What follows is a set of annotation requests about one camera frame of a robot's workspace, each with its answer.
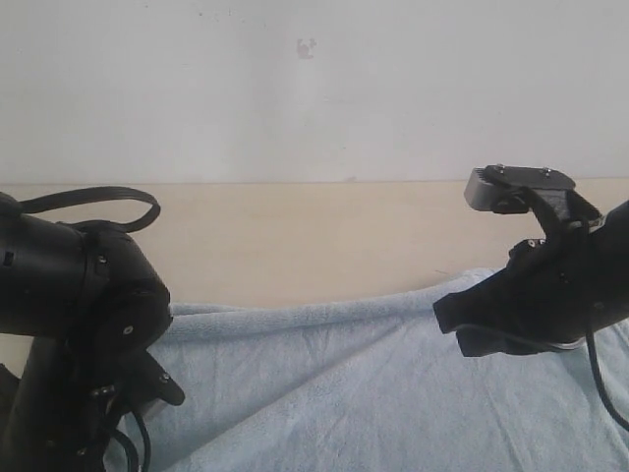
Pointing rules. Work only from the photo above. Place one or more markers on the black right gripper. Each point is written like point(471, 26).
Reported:
point(540, 302)

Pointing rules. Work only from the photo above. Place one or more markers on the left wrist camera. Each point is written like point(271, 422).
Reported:
point(151, 388)

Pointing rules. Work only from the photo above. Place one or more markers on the light blue fleece towel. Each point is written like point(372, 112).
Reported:
point(370, 385)

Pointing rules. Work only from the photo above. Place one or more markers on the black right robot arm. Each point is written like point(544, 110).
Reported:
point(614, 232)

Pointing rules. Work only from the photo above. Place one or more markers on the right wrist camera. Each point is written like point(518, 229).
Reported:
point(549, 194)

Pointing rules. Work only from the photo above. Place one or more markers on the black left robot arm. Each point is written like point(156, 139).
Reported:
point(75, 282)

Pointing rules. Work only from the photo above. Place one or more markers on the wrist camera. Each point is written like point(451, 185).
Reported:
point(549, 194)
point(151, 388)

